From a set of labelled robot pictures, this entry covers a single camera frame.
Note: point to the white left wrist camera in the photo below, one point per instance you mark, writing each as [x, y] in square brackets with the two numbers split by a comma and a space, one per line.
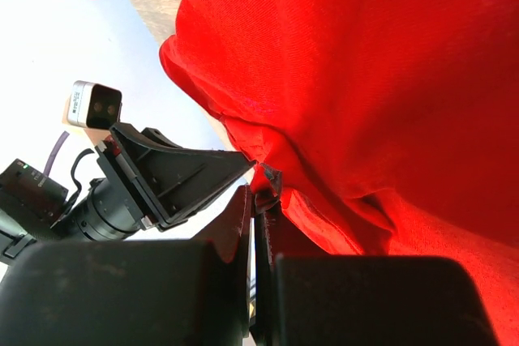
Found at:
[91, 109]

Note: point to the red t shirt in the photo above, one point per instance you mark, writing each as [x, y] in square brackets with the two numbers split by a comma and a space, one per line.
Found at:
[394, 123]

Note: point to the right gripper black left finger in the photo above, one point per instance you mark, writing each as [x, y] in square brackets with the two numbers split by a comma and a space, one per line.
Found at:
[177, 292]

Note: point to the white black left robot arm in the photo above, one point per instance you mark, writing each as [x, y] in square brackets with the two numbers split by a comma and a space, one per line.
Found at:
[32, 207]

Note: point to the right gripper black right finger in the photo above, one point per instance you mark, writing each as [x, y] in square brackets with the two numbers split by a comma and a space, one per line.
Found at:
[305, 296]

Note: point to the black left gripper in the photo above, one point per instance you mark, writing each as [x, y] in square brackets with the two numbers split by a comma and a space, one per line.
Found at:
[149, 182]

